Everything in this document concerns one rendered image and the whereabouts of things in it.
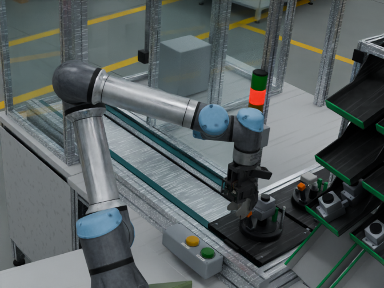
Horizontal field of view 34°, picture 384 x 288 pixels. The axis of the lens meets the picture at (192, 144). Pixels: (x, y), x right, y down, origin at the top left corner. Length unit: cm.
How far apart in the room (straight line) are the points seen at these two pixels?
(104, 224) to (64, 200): 101
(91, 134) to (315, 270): 73
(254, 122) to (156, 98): 28
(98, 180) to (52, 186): 91
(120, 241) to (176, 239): 41
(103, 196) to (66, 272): 37
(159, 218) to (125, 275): 58
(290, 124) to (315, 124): 12
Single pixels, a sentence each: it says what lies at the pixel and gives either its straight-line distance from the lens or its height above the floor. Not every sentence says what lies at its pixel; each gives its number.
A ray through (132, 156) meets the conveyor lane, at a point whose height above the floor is 92.
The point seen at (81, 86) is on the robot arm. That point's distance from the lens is 163.
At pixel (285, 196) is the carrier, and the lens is 221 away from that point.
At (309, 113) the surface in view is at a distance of 307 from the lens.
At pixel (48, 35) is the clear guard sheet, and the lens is 240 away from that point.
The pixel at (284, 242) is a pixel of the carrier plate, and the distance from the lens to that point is 201.
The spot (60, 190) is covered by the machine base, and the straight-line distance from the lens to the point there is 258.
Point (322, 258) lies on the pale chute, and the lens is 185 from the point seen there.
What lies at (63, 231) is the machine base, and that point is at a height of 54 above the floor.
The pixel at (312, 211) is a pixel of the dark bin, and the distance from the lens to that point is 174.
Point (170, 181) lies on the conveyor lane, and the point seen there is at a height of 92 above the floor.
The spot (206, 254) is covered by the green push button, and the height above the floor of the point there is 97.
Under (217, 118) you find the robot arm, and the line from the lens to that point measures 158.
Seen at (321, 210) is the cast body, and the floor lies 122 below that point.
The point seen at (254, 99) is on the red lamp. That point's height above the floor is 133.
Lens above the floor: 219
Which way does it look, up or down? 30 degrees down
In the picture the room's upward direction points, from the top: 5 degrees clockwise
